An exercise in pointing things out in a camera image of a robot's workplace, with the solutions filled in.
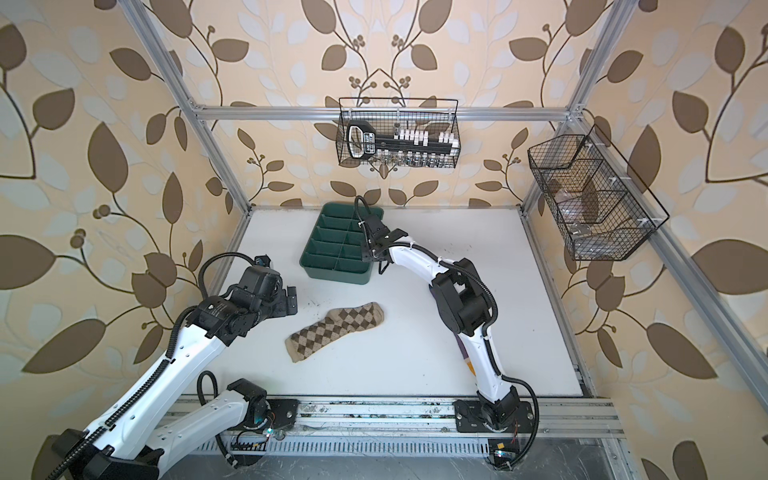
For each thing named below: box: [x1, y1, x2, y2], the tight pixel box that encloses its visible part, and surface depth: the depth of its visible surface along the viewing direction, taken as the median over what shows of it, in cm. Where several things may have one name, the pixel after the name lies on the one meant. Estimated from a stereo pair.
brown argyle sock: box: [285, 302, 385, 363], surface depth 91 cm
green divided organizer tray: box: [299, 202, 385, 285], surface depth 104 cm
